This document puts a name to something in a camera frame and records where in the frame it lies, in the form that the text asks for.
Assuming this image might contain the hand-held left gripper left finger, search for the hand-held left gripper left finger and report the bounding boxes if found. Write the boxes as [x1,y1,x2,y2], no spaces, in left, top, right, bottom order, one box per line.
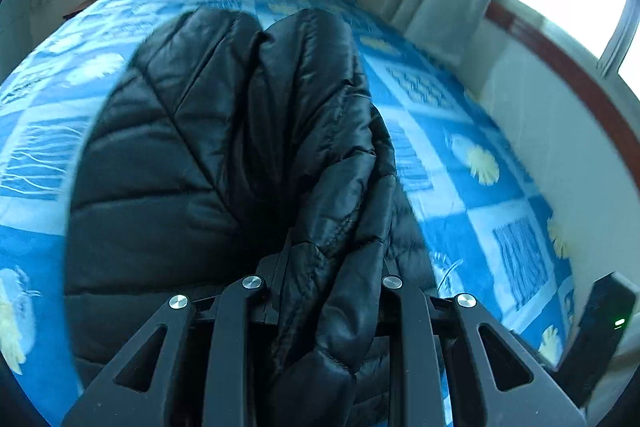
[60,252,291,427]

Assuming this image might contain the blue patterned bed sheet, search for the blue patterned bed sheet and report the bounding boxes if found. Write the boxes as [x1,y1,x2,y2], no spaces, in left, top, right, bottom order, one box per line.
[0,0,576,427]

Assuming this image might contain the black puffer jacket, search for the black puffer jacket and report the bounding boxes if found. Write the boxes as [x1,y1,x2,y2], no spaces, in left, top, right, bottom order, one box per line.
[64,7,441,427]

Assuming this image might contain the long wooden window sill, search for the long wooden window sill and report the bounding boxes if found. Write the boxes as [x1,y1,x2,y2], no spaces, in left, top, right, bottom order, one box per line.
[485,0,640,158]

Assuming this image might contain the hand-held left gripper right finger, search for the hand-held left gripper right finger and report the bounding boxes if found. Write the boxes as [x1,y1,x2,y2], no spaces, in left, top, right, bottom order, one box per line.
[377,257,588,427]

